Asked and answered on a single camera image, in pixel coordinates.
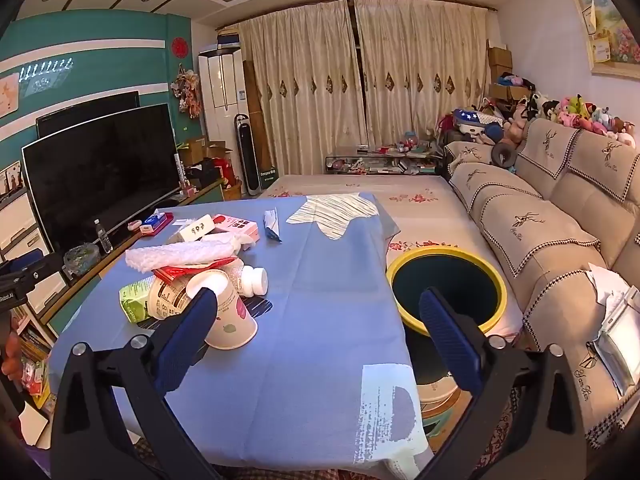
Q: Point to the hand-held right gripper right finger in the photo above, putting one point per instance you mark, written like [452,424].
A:
[450,340]

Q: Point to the white paper cup pink dots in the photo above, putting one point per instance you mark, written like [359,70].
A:
[232,320]

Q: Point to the papers on sofa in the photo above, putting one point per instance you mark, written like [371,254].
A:
[615,350]

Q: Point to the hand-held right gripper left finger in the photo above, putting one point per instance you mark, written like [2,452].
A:
[185,340]

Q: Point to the blue star print cushion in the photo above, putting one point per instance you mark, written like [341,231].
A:
[475,117]

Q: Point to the large black television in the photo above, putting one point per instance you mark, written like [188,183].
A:
[100,175]

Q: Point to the blue tissue pack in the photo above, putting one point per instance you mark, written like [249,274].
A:
[154,222]

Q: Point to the round cream stool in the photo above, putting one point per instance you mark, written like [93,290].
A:
[435,395]

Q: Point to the white crumpled paper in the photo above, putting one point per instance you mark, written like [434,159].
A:
[607,282]

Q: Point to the pink drink carton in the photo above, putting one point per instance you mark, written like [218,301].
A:
[235,225]

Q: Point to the red round wall ornament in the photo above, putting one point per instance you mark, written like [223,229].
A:
[179,46]

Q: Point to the navy blue plush ball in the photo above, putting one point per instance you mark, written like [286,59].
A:
[492,133]

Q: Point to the red bag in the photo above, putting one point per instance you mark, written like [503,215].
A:
[222,170]

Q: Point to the red tray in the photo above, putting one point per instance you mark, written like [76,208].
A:
[167,221]

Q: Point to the framed flower painting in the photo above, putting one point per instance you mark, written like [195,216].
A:
[610,35]

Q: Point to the blue star print tablecloth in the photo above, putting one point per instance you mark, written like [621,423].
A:
[310,320]

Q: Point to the pile of plush toys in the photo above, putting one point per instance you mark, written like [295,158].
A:
[575,112]

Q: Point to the green cardboard box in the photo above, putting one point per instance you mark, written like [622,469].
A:
[267,177]

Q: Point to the open cardboard box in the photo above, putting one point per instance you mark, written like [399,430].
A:
[197,150]

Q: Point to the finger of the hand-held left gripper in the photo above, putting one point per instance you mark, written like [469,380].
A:
[35,267]

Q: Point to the hanging flower decoration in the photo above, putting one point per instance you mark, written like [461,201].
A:
[186,92]

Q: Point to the red plastic packet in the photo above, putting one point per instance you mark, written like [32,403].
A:
[172,272]

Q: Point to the yellow rimmed dark trash bin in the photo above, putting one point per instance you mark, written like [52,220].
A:
[450,275]

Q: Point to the beige embroidered curtain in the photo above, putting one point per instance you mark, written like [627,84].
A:
[300,100]
[420,70]

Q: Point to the bed with floral sheet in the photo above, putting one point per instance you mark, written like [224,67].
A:
[425,210]

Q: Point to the grey neck pillow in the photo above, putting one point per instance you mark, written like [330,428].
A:
[502,155]

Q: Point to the white upright box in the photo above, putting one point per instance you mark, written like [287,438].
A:
[180,170]

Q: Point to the pile of colourful packets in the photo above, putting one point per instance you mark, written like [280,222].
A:
[35,370]

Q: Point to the green drink carton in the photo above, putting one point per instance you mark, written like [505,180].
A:
[132,302]

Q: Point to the brown wooden board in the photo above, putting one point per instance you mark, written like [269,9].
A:
[255,110]

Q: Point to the white foam sheet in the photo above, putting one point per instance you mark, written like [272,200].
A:
[170,255]

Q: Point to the glass coffee table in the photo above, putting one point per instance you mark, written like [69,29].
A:
[380,160]

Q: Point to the clear water bottle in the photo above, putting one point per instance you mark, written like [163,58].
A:
[104,240]

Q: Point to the small black television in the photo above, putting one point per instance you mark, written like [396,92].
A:
[85,110]

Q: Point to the black tower fan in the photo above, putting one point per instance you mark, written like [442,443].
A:
[247,155]

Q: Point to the stack of cardboard boxes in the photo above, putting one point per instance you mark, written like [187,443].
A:
[500,70]

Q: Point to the beige sofa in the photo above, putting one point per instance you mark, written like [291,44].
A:
[550,240]

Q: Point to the brown printed paper cup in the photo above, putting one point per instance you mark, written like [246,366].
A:
[165,300]

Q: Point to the white plastic bottle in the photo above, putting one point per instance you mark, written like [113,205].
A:
[247,280]

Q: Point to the blue and white wrapper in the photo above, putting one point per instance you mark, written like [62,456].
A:
[272,222]

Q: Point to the pink wall poster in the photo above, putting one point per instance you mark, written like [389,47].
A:
[9,95]

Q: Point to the person's left hand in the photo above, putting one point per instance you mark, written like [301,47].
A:
[10,355]

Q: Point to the red patterned rug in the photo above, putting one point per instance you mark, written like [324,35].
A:
[492,430]

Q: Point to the white box black print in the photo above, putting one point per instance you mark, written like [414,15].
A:
[195,230]

